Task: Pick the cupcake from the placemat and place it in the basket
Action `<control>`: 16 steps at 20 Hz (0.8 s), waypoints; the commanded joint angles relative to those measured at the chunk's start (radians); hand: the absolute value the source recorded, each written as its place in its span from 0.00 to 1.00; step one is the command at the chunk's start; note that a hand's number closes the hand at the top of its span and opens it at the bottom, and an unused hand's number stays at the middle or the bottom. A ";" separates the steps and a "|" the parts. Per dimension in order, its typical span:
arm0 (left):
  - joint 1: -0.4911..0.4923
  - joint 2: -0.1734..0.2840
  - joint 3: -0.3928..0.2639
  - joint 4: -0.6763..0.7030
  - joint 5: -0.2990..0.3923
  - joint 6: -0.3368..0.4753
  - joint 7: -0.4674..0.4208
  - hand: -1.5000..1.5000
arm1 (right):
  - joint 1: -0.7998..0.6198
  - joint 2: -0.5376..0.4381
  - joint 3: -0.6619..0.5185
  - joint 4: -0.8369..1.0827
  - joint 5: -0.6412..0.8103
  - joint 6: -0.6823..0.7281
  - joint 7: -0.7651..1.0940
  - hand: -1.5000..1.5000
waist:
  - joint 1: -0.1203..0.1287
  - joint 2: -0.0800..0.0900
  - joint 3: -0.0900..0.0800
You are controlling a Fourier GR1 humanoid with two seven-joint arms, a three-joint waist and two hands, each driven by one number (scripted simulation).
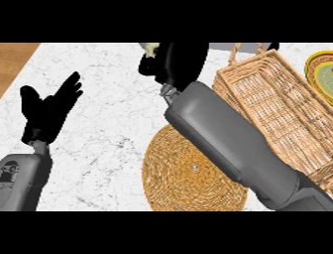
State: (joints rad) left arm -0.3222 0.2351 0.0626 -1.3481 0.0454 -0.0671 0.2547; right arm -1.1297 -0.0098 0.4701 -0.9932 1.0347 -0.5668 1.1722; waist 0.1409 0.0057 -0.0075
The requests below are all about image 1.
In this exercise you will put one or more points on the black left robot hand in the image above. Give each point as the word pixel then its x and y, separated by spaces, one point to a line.
pixel 52 109

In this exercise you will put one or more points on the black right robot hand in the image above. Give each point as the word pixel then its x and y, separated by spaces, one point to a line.
pixel 182 64

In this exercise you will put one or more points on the pale frosted cupcake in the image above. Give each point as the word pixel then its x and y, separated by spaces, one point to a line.
pixel 151 50

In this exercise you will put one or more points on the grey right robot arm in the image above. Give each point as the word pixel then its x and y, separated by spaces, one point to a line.
pixel 238 145

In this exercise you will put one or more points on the rectangular wicker basket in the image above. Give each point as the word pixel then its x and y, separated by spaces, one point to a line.
pixel 291 122

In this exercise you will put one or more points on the round woven straw placemat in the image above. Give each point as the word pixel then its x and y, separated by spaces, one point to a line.
pixel 189 178

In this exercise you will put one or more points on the yellow and green plate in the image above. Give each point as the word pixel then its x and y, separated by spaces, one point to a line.
pixel 328 87

